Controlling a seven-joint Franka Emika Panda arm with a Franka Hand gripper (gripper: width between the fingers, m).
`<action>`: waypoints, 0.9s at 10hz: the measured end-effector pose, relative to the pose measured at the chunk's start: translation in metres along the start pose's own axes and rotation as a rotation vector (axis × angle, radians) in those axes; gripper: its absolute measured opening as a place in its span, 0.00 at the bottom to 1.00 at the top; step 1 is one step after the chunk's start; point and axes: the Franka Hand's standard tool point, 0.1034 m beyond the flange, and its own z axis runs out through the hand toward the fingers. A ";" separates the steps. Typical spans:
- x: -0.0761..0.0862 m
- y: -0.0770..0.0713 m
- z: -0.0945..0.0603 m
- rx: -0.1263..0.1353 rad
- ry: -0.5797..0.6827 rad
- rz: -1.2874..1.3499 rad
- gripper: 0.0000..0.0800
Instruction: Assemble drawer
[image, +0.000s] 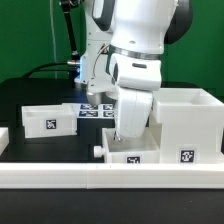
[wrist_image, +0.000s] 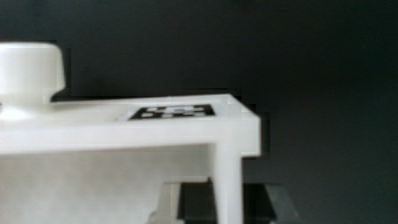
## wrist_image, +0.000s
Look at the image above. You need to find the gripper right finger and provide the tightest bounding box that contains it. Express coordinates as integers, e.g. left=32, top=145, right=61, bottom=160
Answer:
left=244, top=183, right=301, bottom=224

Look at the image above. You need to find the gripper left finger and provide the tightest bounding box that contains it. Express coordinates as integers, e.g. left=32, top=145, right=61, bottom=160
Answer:
left=148, top=181, right=217, bottom=224

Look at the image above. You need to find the white front drawer box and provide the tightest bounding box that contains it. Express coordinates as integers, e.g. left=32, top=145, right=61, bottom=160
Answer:
left=0, top=42, right=262, bottom=224

